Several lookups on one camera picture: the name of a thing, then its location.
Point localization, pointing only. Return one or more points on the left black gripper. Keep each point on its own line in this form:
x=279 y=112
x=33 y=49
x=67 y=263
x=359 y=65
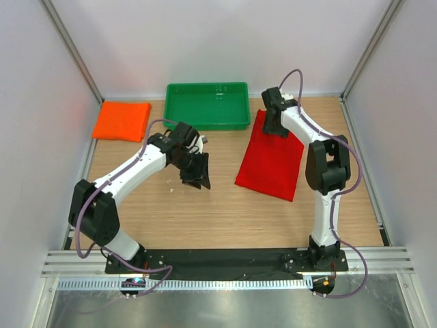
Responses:
x=200 y=175

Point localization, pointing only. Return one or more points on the red t shirt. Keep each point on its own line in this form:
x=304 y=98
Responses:
x=271 y=163

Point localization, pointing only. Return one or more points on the aluminium front rail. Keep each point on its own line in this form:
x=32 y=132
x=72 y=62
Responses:
x=379 y=260

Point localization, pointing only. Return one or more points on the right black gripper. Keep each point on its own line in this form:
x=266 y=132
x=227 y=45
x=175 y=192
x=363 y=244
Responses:
x=268 y=130

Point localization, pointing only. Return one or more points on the right aluminium frame post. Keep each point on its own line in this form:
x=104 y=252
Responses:
x=381 y=28

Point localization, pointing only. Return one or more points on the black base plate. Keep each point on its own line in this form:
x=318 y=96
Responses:
x=238 y=264

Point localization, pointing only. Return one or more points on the left aluminium frame post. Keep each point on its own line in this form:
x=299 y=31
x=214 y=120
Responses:
x=71 y=48

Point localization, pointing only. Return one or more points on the green plastic tray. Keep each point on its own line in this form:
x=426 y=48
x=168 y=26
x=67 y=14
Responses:
x=216 y=106

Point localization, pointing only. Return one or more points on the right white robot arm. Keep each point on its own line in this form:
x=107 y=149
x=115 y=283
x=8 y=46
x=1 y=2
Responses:
x=327 y=170

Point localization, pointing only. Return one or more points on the aluminium frame post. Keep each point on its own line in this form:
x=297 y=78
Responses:
x=381 y=28
x=71 y=48

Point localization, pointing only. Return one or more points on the white slotted cable duct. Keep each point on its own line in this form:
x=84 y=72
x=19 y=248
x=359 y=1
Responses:
x=135 y=284

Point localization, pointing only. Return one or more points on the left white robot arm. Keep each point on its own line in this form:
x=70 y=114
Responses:
x=94 y=205

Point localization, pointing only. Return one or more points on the folded orange t shirt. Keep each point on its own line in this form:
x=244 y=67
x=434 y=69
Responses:
x=122 y=121

